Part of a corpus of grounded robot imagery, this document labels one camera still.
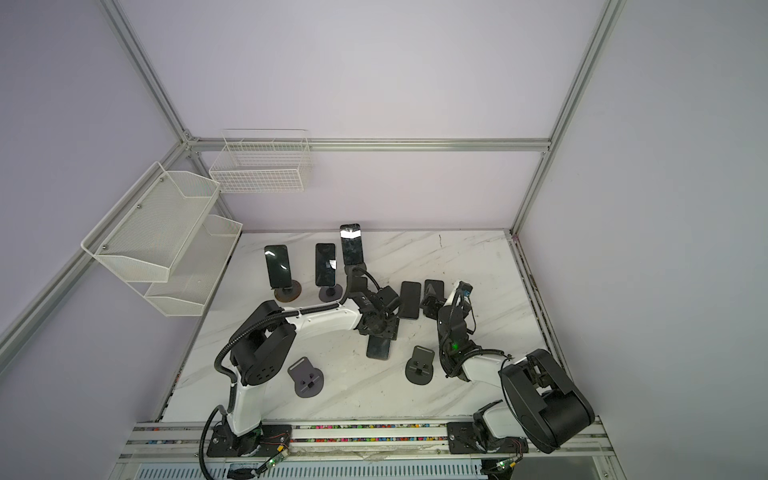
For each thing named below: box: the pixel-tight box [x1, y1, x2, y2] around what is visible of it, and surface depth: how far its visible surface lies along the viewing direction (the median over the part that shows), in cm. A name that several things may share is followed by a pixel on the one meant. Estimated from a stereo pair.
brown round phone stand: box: [274, 280, 302, 303], surface depth 103 cm
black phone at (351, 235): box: [340, 223, 364, 265], surface depth 103 cm
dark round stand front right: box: [405, 345, 435, 385], surface depth 82 cm
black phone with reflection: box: [315, 243, 337, 287], surface depth 97 cm
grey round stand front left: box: [287, 357, 324, 398], surface depth 80 cm
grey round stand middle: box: [319, 284, 343, 302], surface depth 103 cm
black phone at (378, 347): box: [366, 334, 391, 360], surface depth 88 cm
